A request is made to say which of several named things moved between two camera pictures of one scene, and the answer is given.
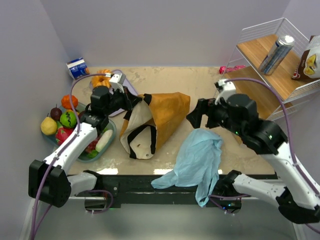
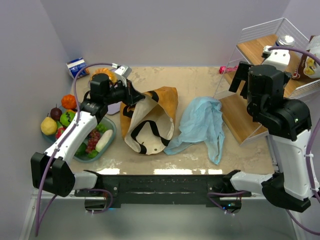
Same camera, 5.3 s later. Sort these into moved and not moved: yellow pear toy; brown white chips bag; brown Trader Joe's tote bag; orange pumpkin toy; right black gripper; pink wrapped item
Moved: right black gripper; brown Trader Joe's tote bag
Not moved: pink wrapped item; yellow pear toy; brown white chips bag; orange pumpkin toy
